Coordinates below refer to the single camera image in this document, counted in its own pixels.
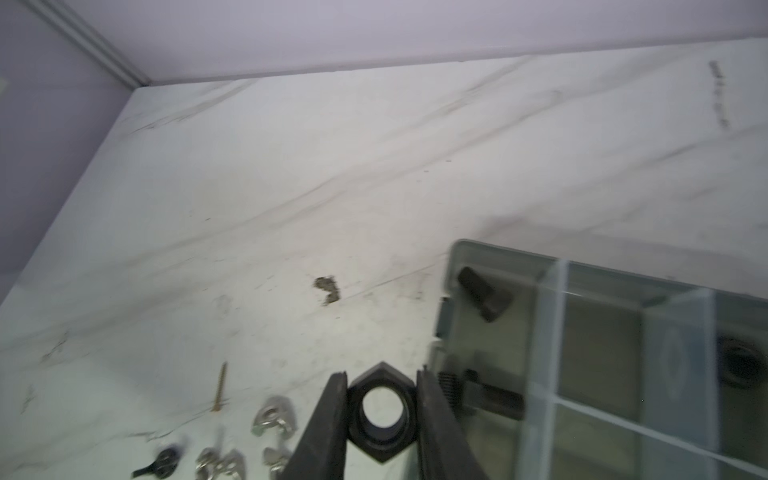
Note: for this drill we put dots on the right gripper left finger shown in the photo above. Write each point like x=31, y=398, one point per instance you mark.
x=321, y=451

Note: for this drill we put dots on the small dark metal piece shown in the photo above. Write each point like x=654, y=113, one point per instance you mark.
x=329, y=286

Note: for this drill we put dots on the black hex bolt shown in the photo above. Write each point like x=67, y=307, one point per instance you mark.
x=491, y=301
x=465, y=393

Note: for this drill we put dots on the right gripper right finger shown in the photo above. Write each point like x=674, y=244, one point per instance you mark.
x=443, y=450

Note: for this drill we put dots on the grey plastic organizer box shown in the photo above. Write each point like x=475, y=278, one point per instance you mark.
x=618, y=371

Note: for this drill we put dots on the brass wood screw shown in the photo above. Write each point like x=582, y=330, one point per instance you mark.
x=218, y=399

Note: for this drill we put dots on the black wing nut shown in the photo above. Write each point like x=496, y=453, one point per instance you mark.
x=163, y=466

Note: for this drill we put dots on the black hex nut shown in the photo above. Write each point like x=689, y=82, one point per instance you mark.
x=740, y=364
x=382, y=406

